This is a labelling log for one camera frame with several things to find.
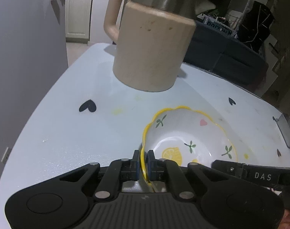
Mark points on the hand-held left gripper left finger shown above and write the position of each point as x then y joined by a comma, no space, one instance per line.
136,169

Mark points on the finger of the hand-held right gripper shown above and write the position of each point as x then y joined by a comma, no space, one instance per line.
259,176

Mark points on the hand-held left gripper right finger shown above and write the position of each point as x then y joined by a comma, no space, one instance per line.
151,169

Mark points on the lemon print scalloped bowl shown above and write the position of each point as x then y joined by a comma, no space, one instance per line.
195,133

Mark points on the rectangular steel tray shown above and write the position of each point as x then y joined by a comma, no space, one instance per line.
288,131

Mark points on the dark blue chair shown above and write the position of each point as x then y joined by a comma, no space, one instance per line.
202,50
242,62

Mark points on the beige kettle with steel lid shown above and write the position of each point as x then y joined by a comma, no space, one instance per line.
154,45

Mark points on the black jacket with white trim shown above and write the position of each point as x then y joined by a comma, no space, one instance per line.
254,26

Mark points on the teal licence plate sign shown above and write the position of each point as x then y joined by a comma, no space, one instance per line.
219,27

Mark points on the white kitchen cabinet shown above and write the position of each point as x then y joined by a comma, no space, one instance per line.
78,14

